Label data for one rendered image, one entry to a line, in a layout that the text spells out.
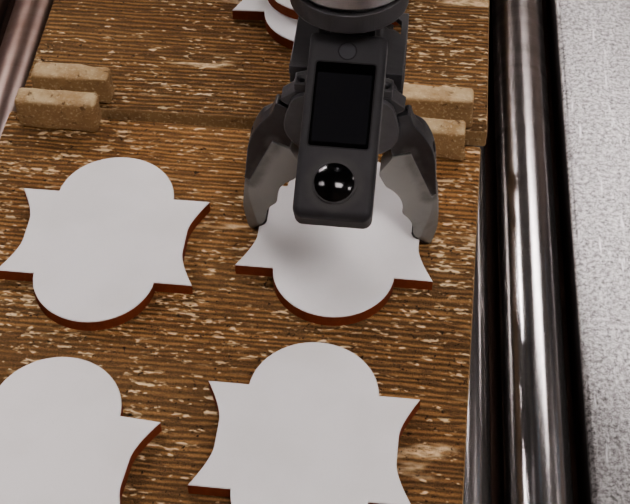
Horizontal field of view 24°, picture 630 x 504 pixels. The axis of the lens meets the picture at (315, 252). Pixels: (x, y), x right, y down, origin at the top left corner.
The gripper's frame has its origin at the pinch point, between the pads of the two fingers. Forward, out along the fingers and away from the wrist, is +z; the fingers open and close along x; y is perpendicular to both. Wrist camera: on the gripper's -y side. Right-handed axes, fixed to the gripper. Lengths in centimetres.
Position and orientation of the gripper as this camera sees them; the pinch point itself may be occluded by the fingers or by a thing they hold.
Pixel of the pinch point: (339, 236)
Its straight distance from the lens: 98.9
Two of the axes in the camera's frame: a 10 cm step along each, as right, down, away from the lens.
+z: -0.1, 6.7, 7.4
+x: -9.9, -0.9, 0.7
